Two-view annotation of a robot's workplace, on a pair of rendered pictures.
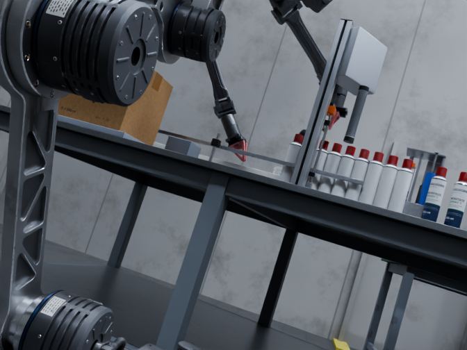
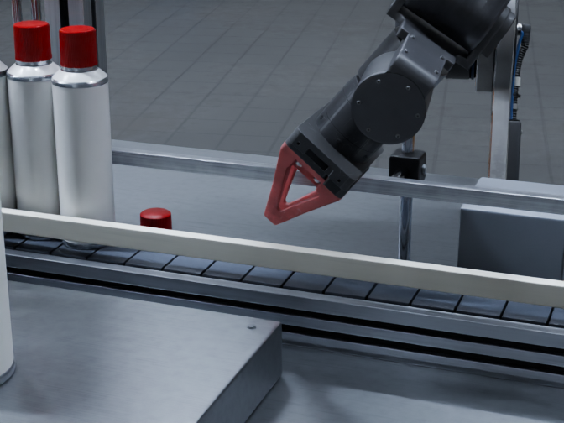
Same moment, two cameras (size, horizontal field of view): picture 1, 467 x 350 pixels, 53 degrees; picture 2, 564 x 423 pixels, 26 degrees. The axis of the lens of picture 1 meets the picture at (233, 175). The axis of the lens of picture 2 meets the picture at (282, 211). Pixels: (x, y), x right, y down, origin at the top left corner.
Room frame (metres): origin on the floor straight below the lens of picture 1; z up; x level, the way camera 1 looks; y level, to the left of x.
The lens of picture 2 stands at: (2.90, -0.04, 1.30)
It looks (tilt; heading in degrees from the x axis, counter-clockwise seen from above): 20 degrees down; 179
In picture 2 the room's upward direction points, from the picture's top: straight up
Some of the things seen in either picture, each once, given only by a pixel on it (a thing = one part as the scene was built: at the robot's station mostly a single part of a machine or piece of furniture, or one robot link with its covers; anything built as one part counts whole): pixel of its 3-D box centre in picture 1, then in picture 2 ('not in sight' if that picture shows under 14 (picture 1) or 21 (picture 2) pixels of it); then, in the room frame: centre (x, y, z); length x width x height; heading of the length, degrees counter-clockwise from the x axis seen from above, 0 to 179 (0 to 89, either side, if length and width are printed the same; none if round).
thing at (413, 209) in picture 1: (416, 187); not in sight; (1.72, -0.66, 1.01); 0.14 x 0.13 x 0.26; 69
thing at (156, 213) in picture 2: not in sight; (156, 227); (1.68, -0.15, 0.85); 0.03 x 0.03 x 0.03
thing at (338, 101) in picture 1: (336, 103); not in sight; (1.95, -0.33, 1.30); 0.10 x 0.07 x 0.07; 71
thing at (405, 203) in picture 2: (214, 154); (401, 217); (1.84, 0.10, 0.91); 0.07 x 0.03 x 0.17; 159
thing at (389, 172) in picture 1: (386, 182); not in sight; (1.67, -0.53, 0.98); 0.05 x 0.05 x 0.20
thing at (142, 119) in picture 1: (115, 100); not in sight; (1.77, 0.52, 0.99); 0.30 x 0.24 x 0.27; 69
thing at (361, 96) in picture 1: (356, 114); not in sight; (1.64, -0.35, 1.18); 0.04 x 0.04 x 0.21
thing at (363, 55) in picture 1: (356, 62); not in sight; (1.67, -0.31, 1.38); 0.17 x 0.10 x 0.19; 124
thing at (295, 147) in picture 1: (292, 159); (83, 137); (1.80, -0.20, 0.98); 0.05 x 0.05 x 0.20
